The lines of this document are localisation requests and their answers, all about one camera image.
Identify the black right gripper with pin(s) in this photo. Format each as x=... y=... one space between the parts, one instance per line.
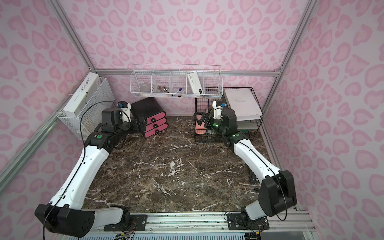
x=205 y=120

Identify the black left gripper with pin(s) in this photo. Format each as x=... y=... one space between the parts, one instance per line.
x=133 y=125

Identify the pink bottom drawer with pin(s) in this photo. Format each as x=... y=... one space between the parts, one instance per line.
x=151 y=130

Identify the black pink drawer cabinet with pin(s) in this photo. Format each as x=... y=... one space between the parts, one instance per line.
x=146 y=108

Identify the pink top drawer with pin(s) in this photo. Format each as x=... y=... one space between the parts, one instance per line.
x=155 y=118

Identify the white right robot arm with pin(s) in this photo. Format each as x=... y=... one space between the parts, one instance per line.
x=277 y=191

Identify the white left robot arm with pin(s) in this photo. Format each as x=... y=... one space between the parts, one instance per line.
x=64 y=214

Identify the pink folder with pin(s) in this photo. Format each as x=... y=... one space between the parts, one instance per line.
x=200 y=120

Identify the white paper stack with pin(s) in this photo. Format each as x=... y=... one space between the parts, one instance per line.
x=243 y=103

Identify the white book in side basket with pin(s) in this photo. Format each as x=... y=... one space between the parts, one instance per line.
x=82 y=95

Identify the white box in basket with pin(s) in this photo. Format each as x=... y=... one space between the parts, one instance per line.
x=195 y=83

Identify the black wire file rack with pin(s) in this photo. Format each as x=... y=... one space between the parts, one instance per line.
x=203 y=135

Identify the black wire paper tray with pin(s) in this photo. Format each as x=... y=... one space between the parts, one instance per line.
x=249 y=126

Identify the white side wire basket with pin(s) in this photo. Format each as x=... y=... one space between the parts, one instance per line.
x=91 y=114

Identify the white wire wall basket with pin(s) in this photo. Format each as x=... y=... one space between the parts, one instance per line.
x=163 y=80

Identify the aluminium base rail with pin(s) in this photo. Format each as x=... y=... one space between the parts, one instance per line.
x=290 y=225

